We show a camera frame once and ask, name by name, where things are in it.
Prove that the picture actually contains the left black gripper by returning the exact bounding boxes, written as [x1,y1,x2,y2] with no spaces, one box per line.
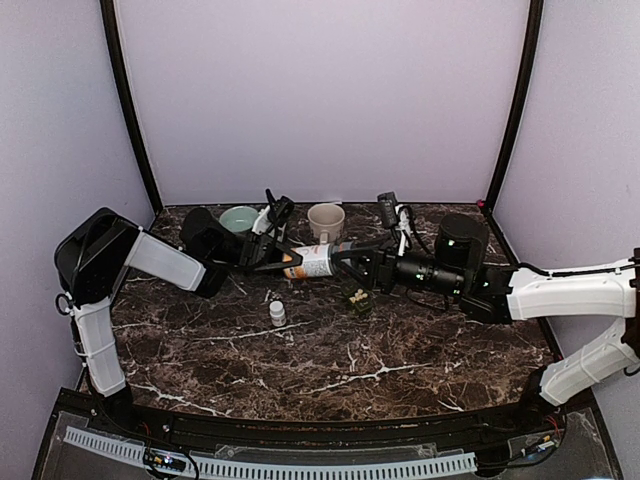
[209,231,314,278]

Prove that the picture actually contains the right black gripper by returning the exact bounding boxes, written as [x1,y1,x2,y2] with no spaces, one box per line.
[333,236,467,298]

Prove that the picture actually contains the orange pill bottle grey cap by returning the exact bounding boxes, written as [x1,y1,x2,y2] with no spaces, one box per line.
[283,244,334,280]

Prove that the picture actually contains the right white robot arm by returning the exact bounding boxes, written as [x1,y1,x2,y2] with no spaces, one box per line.
[331,214,639,434]

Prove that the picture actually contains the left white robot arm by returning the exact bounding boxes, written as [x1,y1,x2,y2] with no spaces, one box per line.
[54,199,302,398]

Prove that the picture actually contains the white pills in organizer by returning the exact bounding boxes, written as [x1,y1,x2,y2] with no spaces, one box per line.
[349,289,369,304]

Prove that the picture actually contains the cream coral pattern mug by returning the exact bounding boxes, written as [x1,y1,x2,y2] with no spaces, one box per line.
[307,203,346,244]

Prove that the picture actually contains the small white pill bottle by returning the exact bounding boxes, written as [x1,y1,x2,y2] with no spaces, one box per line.
[269,300,286,328]

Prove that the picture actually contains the left light green bowl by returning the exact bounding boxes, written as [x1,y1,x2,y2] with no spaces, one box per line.
[219,206,259,234]

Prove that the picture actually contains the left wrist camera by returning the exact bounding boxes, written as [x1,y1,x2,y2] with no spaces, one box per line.
[251,188,295,241]

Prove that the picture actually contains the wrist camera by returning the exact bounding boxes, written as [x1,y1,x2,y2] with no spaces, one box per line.
[377,192,412,256]
[251,188,295,241]

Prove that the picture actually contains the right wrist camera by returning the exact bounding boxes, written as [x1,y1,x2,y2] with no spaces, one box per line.
[377,192,412,256]

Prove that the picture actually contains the black front table rail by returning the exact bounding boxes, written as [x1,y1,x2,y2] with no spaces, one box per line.
[99,399,566,451]

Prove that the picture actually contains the white slotted cable duct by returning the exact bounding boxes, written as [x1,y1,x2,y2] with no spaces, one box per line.
[63,427,478,479]

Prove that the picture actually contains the left black frame post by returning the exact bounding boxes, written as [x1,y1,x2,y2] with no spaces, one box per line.
[99,0,164,215]

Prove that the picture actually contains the black frame post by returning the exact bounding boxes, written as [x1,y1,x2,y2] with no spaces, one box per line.
[483,0,544,215]
[99,0,164,215]

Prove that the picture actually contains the right black frame post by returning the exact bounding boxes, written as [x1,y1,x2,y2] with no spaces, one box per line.
[483,0,544,215]

